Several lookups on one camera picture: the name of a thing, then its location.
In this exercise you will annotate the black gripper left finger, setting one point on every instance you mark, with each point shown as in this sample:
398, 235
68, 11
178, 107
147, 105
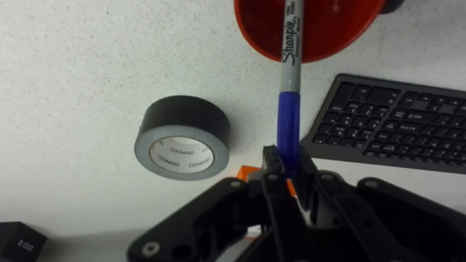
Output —
218, 219

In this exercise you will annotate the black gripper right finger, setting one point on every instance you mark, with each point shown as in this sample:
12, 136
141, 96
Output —
379, 219

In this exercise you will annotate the blue capped Sharpie marker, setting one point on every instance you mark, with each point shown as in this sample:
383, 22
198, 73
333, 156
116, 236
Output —
290, 111

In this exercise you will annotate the black mug red inside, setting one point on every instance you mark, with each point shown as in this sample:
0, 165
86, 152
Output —
329, 30

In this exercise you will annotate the small black box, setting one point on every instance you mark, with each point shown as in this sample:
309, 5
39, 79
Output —
19, 242

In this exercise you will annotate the grey duct tape roll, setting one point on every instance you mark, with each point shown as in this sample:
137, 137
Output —
182, 140

